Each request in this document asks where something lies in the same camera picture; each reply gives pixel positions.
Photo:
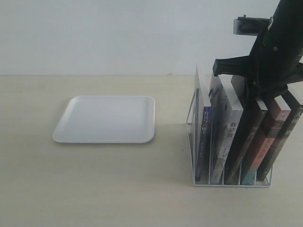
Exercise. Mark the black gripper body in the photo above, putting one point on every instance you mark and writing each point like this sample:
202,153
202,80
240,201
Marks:
272,64

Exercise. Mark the blue paperback book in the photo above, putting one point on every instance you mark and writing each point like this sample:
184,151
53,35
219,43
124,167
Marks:
202,123

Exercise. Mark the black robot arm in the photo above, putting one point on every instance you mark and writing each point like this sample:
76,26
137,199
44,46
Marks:
287,17

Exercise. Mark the dark black paperback book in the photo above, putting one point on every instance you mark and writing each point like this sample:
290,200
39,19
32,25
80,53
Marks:
295,102

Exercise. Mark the red black paperback book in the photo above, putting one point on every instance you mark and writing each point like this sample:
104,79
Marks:
278,111

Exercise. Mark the grey white paperback book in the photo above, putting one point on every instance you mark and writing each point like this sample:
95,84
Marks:
227,112

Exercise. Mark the white rectangular plastic tray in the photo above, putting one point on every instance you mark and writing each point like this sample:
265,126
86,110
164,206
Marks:
96,119

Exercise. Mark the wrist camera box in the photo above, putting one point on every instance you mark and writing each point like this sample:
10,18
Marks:
250,25

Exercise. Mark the white wire book rack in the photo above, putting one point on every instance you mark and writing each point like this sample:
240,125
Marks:
205,180

